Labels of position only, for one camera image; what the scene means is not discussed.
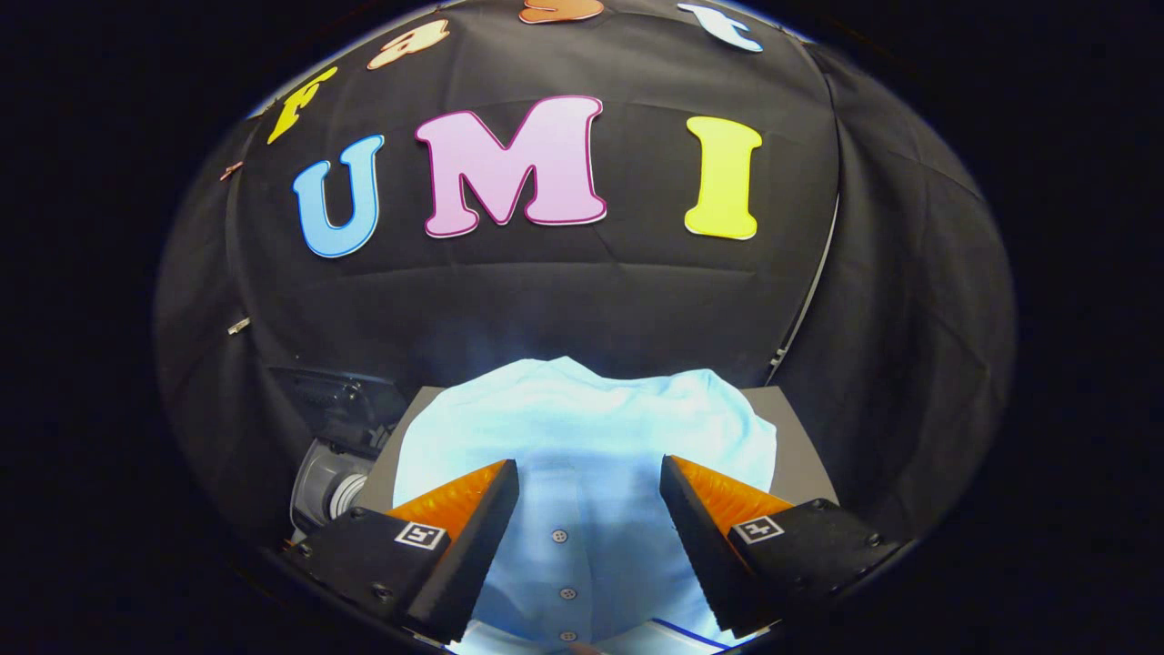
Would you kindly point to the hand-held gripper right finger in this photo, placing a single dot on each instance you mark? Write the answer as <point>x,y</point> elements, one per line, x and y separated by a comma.
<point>700,546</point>

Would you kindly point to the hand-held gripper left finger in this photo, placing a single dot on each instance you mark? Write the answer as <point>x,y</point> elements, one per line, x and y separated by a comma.
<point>473,546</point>

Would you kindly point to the light blue shirt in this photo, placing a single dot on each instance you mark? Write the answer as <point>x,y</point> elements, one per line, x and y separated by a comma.
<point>591,428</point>

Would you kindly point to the dark washing machine lid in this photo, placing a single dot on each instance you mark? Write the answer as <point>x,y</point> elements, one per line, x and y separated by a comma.
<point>336,400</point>

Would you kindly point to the grey cabinet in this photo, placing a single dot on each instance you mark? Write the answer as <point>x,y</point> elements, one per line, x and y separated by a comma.
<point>800,446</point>

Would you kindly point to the black backdrop cloth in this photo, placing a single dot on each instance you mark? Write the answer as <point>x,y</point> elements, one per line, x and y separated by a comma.
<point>582,300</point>

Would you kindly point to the silver cloth clip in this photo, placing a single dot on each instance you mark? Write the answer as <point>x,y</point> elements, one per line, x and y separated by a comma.
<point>238,325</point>

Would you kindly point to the red cloth clip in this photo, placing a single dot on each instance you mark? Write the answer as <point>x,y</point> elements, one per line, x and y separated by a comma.
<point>230,170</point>

